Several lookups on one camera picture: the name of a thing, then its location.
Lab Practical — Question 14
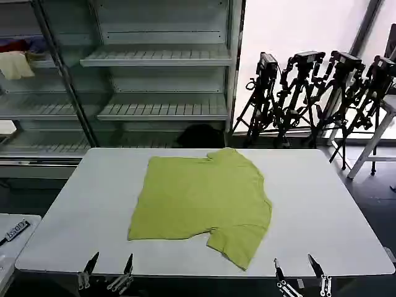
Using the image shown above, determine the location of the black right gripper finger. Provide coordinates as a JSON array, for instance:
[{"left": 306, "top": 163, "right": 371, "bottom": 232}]
[
  {"left": 307, "top": 253, "right": 333, "bottom": 295},
  {"left": 273, "top": 258, "right": 296, "bottom": 297}
]

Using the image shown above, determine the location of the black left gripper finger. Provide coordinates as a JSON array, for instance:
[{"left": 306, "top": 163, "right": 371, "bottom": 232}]
[
  {"left": 106, "top": 253, "right": 134, "bottom": 294},
  {"left": 77, "top": 251, "right": 100, "bottom": 291}
]

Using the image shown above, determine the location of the green t-shirt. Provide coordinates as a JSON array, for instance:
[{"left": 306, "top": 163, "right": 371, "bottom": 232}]
[{"left": 127, "top": 147, "right": 273, "bottom": 272}]

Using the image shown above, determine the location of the small white side table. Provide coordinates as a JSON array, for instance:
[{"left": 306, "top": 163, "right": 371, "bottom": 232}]
[{"left": 0, "top": 213, "right": 43, "bottom": 297}]

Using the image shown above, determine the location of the black bag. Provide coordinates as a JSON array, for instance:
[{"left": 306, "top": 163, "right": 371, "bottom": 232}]
[{"left": 176, "top": 123, "right": 225, "bottom": 149}]

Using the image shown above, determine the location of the white empty shelf unit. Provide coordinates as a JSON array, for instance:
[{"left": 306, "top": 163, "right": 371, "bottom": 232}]
[{"left": 40, "top": 0, "right": 247, "bottom": 150}]

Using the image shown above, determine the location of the white desk frame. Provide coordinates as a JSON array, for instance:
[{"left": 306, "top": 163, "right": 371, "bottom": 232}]
[{"left": 329, "top": 92, "right": 396, "bottom": 179}]

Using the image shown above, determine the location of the black tripod with camera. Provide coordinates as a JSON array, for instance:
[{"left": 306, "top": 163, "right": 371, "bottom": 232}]
[
  {"left": 232, "top": 51, "right": 290, "bottom": 148},
  {"left": 328, "top": 54, "right": 396, "bottom": 174},
  {"left": 309, "top": 50, "right": 366, "bottom": 170},
  {"left": 272, "top": 51, "right": 326, "bottom": 149}
]

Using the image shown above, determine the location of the metal wire rack with clothes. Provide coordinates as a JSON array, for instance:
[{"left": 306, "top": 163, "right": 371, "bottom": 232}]
[{"left": 0, "top": 0, "right": 100, "bottom": 163}]

